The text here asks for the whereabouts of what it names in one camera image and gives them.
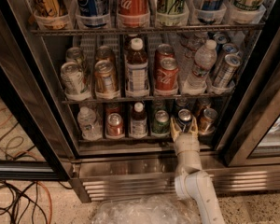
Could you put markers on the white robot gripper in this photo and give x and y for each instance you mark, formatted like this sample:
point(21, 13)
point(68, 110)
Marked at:
point(186, 142)

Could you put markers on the blue pepsi can front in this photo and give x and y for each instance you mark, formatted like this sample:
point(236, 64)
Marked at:
point(184, 119)

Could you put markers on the blue pepsi can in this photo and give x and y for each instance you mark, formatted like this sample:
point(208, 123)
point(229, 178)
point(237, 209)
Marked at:
point(184, 119)
point(180, 103)

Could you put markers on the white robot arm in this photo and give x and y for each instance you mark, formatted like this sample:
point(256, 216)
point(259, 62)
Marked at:
point(191, 180)

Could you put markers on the brown gold can front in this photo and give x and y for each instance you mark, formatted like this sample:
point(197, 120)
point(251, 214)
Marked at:
point(206, 121)

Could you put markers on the green soda can front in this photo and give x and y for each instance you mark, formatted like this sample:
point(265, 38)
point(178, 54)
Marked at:
point(161, 122)

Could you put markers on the blue pepsi can rear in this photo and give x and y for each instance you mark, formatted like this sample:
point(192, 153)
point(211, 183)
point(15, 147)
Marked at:
point(180, 103)

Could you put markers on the water bottle middle shelf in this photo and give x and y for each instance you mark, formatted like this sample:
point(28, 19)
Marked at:
point(204, 59)

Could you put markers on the water bottle shelf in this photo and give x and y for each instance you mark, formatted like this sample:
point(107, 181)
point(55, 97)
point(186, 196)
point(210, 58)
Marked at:
point(204, 59)
point(89, 124)

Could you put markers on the tea bottle bottom shelf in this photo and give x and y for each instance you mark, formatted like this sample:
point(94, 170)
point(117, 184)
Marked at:
point(138, 121)

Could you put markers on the tea bottle shelf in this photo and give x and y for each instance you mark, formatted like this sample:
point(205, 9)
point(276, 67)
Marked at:
point(138, 121)
point(136, 65)

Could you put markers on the red coca-cola can front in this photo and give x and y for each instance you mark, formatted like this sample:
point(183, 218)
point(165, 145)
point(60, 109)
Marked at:
point(166, 73)

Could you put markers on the red can bottom shelf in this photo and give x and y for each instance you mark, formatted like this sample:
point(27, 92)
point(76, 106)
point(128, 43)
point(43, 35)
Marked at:
point(114, 125)

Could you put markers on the right glass fridge door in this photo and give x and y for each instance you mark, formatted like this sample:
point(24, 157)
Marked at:
point(258, 140)

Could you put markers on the glass fridge door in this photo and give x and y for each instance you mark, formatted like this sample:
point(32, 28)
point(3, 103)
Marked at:
point(31, 141)
point(258, 140)

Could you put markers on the tea bottle middle shelf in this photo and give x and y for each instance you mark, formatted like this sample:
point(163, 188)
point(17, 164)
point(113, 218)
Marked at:
point(136, 65)

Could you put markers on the silver slim can front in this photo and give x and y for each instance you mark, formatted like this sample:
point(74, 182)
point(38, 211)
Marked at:
point(230, 64)

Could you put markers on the orange can middle shelf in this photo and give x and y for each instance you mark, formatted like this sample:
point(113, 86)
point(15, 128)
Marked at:
point(106, 83)

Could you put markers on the water bottle bottom shelf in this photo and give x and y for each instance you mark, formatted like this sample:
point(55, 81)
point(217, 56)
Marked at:
point(89, 124)

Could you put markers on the stainless steel fridge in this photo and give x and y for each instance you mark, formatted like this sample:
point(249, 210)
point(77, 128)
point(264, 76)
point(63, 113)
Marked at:
point(110, 169)

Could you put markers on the silver white can middle shelf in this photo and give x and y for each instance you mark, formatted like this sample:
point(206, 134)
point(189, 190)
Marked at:
point(75, 85)

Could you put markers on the coca-cola can top shelf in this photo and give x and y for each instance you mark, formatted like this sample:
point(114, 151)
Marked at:
point(132, 12)

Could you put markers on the red bull can top shelf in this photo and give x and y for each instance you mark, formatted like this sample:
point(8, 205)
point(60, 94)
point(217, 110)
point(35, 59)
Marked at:
point(210, 11)

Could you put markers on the white green can top shelf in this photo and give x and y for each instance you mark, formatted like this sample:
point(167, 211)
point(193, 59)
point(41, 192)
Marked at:
point(244, 11)

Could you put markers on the pepsi can top shelf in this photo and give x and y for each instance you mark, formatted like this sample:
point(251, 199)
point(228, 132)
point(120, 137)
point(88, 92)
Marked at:
point(93, 12)

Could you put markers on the left glass fridge door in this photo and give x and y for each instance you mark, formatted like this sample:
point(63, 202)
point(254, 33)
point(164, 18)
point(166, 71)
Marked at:
point(31, 141)

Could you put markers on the yellow can top shelf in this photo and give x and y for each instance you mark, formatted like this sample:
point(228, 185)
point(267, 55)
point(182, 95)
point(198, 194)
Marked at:
point(50, 14)

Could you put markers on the clear plastic bag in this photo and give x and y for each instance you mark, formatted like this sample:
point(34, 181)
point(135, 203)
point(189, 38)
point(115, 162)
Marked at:
point(154, 209)

